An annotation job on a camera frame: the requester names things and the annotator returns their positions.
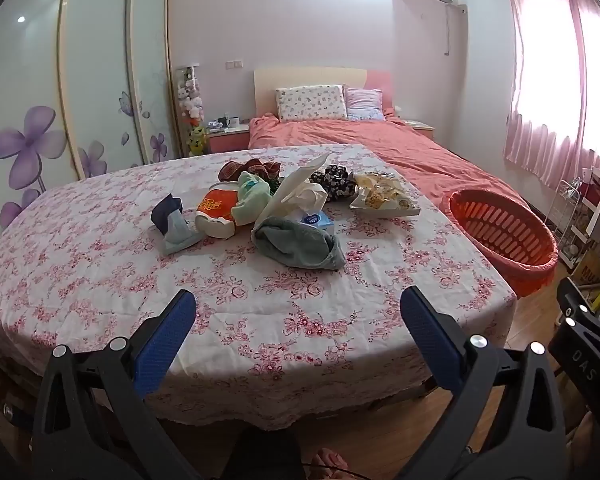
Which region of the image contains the floral pillow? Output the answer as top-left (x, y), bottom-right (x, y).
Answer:
top-left (275, 85), bottom-right (348, 122)

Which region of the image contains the cream and pink headboard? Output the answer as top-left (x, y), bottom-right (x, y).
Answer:
top-left (253, 66), bottom-right (396, 122)

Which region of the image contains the yellow plush toy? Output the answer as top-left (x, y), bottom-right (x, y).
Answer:
top-left (187, 127), bottom-right (209, 157)

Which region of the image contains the pink curtain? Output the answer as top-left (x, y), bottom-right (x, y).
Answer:
top-left (502, 0), bottom-right (600, 181)

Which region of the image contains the salmon duvet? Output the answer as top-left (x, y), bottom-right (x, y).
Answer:
top-left (248, 114), bottom-right (531, 211)

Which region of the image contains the blue tissue pack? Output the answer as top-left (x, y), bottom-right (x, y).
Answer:
top-left (287, 210), bottom-right (336, 234)

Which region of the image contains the teal towel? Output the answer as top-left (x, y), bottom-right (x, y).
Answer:
top-left (251, 216), bottom-right (347, 272)

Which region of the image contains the orange and white packet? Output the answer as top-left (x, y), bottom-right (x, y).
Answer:
top-left (194, 187), bottom-right (241, 239)

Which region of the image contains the floral tablecloth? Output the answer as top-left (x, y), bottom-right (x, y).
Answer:
top-left (0, 144), bottom-right (518, 431)

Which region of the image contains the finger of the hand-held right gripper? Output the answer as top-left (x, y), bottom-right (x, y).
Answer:
top-left (556, 277), bottom-right (600, 332)

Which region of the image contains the navy and blue cloth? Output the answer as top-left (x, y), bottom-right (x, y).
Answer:
top-left (150, 193), bottom-right (203, 255)

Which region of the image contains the wardrobe with flower doors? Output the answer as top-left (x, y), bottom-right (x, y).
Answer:
top-left (0, 0), bottom-right (183, 241)

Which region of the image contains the white plastic wrapper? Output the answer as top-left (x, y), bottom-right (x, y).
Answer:
top-left (252, 152), bottom-right (331, 233)

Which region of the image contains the white wire rack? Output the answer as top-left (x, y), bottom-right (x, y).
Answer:
top-left (550, 177), bottom-right (590, 261)

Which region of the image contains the light green cloth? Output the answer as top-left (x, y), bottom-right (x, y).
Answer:
top-left (231, 171), bottom-right (272, 226)

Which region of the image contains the pink nightstand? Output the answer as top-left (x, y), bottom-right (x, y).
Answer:
top-left (206, 126), bottom-right (251, 155)

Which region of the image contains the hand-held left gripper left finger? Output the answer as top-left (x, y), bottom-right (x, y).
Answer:
top-left (30, 289), bottom-right (198, 480)

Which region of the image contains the person's foot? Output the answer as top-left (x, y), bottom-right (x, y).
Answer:
top-left (311, 447), bottom-right (353, 480)

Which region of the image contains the wooden nightstand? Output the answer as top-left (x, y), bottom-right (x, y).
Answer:
top-left (405, 120), bottom-right (437, 142)

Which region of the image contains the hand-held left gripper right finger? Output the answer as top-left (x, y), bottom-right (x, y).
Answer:
top-left (400, 286), bottom-right (568, 480)

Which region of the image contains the cardboard box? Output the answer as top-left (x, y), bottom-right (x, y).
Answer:
top-left (570, 240), bottom-right (600, 292)

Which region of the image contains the clear tube of plush toys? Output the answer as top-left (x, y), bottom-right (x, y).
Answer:
top-left (177, 65), bottom-right (206, 133)

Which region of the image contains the black floral cloth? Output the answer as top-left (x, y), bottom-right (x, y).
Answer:
top-left (310, 164), bottom-right (357, 202)

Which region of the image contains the pink striped pillow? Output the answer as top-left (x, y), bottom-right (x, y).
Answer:
top-left (344, 87), bottom-right (387, 122)

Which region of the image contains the brown plaid cloth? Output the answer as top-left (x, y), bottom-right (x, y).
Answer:
top-left (217, 158), bottom-right (281, 185)

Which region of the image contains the orange plastic laundry basket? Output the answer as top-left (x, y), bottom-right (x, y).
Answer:
top-left (440, 189), bottom-right (560, 298)

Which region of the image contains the person's right forearm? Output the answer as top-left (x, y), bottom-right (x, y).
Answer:
top-left (565, 410), bottom-right (600, 480)

